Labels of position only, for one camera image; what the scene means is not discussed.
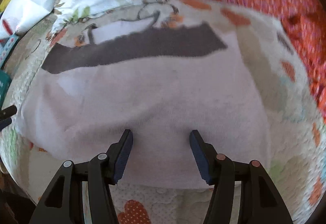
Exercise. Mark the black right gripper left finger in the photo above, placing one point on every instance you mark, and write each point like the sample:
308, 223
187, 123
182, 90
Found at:
78, 192

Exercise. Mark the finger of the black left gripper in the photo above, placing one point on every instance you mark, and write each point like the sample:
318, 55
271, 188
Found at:
4, 123
8, 112

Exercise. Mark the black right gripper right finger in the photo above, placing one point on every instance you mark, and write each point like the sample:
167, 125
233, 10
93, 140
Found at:
260, 201

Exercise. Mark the white garment with grey band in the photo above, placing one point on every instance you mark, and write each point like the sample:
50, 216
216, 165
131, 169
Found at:
160, 83

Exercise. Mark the green printed package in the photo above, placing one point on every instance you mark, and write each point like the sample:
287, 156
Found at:
5, 82

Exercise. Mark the quilted heart pattern bedspread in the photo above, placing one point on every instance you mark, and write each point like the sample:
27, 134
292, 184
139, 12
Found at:
297, 131

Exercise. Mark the colourful shapes box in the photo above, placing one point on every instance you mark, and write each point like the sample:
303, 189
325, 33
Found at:
6, 47

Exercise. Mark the white paper bag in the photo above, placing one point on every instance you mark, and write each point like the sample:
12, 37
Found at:
21, 15

